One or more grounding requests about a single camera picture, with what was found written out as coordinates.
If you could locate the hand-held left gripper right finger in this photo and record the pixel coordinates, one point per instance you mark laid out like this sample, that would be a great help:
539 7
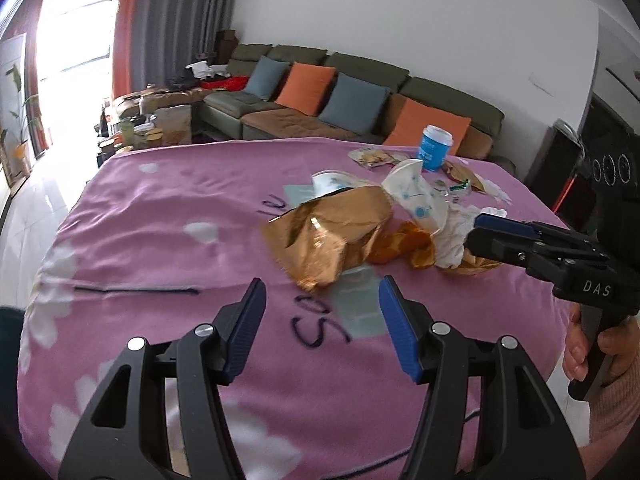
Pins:
400 330

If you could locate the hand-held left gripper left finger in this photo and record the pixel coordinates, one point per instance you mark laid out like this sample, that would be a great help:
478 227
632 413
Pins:
245 330

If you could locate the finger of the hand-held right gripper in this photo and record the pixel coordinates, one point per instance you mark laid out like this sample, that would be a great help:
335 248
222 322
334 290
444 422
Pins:
500 222
495 250

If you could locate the white tissue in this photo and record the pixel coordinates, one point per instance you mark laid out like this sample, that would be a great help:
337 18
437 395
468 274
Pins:
455 240

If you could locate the orange peel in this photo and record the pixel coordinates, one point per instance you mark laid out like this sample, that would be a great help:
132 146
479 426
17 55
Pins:
400 247

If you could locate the gold foil bag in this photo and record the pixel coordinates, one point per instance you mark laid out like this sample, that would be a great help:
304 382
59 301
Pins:
325 230

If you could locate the person's right forearm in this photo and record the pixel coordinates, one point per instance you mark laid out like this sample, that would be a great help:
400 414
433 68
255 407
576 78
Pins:
617 410

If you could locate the person's right hand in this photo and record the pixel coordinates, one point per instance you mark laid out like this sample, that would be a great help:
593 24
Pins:
575 352

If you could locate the small gold foil wrapper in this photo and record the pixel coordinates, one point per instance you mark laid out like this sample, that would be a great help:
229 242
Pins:
475 266

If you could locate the green candy wrapper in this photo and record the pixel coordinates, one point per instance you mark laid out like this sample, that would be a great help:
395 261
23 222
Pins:
457 189

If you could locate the brown snack packet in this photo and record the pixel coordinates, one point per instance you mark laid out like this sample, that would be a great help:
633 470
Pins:
462 175

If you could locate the dark cabinet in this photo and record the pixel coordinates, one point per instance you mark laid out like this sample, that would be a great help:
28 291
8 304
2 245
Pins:
555 175

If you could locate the blue paper cup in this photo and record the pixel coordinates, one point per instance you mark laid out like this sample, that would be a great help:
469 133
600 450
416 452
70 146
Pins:
434 150

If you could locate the pink printed blanket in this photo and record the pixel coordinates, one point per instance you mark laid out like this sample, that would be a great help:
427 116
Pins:
165 240

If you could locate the orange cushion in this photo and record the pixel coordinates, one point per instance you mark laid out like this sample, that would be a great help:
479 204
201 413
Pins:
415 120
305 87

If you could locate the clear cracker snack packet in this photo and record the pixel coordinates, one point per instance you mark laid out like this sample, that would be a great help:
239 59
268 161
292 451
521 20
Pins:
372 157

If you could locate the large blue cushion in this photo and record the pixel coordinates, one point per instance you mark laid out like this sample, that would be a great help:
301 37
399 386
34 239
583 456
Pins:
355 102

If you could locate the green sectional sofa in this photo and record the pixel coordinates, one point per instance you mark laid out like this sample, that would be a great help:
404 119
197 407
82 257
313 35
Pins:
280 122

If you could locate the brown paper bag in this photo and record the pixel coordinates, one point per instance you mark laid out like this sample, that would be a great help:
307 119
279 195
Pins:
174 124

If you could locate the green jar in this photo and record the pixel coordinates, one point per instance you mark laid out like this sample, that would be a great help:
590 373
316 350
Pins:
127 132

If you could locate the teal chair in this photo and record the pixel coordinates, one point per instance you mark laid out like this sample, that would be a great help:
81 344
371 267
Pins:
10 370

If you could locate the red cloth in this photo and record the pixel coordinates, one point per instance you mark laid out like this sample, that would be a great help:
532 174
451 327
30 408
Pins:
232 83

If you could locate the small blue cushion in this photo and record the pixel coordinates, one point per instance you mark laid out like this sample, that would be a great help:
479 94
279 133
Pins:
265 77

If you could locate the white clothes pile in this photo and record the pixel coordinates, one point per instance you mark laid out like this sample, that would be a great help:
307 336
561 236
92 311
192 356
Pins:
202 67

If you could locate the brown cardboard box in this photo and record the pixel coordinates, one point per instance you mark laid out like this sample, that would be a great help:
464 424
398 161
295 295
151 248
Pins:
226 45

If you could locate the potted plant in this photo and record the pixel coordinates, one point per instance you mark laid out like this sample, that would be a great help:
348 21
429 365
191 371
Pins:
32 120

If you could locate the grey curtain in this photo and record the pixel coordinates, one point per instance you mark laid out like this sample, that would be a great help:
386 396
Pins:
185 20

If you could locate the orange curtain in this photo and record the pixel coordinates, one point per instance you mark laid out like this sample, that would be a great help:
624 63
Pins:
127 30

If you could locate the wall painting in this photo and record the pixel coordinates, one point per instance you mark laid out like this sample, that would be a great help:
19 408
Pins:
12 105

